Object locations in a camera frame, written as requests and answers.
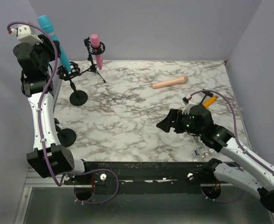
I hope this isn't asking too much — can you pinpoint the pink microphone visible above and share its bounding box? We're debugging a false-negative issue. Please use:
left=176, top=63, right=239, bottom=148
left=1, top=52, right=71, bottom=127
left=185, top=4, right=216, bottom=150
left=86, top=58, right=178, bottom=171
left=90, top=34, right=102, bottom=70

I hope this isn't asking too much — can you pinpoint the black shock-mount mic stand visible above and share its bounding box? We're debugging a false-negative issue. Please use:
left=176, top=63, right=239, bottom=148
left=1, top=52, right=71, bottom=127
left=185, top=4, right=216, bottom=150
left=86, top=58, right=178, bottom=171
left=56, top=62, right=88, bottom=106

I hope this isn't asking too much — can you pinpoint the clear plastic parts box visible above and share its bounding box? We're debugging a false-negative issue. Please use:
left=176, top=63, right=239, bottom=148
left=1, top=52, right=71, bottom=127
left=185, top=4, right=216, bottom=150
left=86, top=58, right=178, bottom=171
left=193, top=136, right=215, bottom=161

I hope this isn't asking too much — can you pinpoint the black clip mic stand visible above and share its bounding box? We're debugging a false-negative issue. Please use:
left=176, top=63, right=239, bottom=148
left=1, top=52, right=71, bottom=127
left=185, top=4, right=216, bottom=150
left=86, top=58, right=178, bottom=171
left=54, top=118, right=77, bottom=147

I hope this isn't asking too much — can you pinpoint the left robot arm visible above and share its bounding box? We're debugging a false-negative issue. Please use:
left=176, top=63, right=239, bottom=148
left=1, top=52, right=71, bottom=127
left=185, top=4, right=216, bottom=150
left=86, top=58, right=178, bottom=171
left=13, top=34, right=91, bottom=184

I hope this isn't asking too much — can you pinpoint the blue microphone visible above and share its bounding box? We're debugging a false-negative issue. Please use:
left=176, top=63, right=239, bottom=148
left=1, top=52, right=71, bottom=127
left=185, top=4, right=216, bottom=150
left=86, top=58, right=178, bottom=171
left=37, top=15, right=71, bottom=72

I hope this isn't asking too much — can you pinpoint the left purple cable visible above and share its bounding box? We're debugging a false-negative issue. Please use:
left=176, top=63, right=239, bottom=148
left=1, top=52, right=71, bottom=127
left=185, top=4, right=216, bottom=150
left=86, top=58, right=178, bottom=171
left=7, top=21, right=120, bottom=205

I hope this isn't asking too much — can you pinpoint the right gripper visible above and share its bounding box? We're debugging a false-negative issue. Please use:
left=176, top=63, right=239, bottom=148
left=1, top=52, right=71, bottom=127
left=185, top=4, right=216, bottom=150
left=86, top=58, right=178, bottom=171
left=156, top=108, right=204, bottom=136

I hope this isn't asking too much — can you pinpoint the purple cable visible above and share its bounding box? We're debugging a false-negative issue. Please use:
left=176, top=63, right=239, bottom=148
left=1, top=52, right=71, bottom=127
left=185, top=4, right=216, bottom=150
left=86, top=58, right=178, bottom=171
left=190, top=90, right=274, bottom=203
left=7, top=21, right=120, bottom=205

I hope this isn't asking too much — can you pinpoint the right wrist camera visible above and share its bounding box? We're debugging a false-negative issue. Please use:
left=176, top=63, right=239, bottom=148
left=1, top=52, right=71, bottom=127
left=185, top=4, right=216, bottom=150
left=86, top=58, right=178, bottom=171
left=182, top=95, right=197, bottom=114

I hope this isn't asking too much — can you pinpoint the black tripod mic stand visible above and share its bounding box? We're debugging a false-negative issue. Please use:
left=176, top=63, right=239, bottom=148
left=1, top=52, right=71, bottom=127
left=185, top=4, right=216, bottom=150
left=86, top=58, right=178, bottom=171
left=82, top=37, right=106, bottom=83

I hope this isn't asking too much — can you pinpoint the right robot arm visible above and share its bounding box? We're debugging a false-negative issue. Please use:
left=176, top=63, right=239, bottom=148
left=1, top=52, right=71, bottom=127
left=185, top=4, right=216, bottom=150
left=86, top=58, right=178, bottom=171
left=156, top=105, right=274, bottom=213

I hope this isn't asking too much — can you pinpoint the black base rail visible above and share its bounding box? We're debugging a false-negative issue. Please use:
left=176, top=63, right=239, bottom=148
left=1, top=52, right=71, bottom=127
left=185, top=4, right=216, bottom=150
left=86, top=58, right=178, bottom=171
left=63, top=159, right=240, bottom=201

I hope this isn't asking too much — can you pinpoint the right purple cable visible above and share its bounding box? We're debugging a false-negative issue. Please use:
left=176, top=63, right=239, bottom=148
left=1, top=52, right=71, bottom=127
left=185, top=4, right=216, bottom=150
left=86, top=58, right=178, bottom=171
left=190, top=90, right=274, bottom=203

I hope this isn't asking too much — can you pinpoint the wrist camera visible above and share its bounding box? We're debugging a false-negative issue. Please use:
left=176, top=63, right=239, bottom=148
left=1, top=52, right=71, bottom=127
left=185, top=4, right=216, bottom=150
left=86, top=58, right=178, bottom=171
left=10, top=24, right=43, bottom=45
left=182, top=95, right=197, bottom=114

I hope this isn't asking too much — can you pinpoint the orange handled tool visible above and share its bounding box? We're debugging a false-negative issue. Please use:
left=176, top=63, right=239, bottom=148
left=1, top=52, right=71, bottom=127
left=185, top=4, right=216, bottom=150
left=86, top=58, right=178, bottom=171
left=199, top=89, right=217, bottom=108

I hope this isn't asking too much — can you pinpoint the beige microphone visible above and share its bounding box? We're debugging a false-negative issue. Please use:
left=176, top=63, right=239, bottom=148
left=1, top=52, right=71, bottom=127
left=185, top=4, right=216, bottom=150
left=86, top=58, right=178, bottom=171
left=152, top=76, right=188, bottom=89

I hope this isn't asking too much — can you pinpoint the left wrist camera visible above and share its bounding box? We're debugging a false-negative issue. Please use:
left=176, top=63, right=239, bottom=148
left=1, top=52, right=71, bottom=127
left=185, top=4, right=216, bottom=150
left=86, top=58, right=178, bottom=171
left=10, top=24, right=43, bottom=45

